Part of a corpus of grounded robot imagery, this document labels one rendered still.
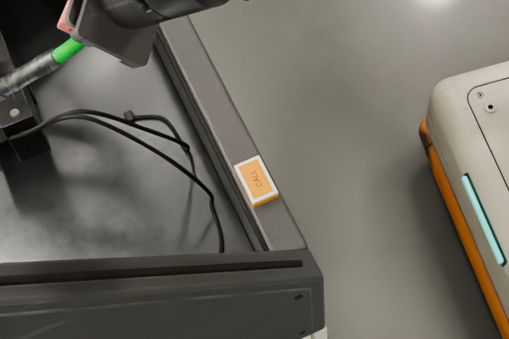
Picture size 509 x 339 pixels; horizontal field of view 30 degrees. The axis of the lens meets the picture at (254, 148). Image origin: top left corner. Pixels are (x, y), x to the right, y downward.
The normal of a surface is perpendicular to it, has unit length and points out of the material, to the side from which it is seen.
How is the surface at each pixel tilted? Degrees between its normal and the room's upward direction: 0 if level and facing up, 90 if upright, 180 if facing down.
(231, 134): 0
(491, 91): 0
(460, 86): 6
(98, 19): 49
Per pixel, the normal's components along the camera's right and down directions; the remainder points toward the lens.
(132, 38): 0.63, -0.05
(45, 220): -0.07, -0.48
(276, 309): 0.41, 0.78
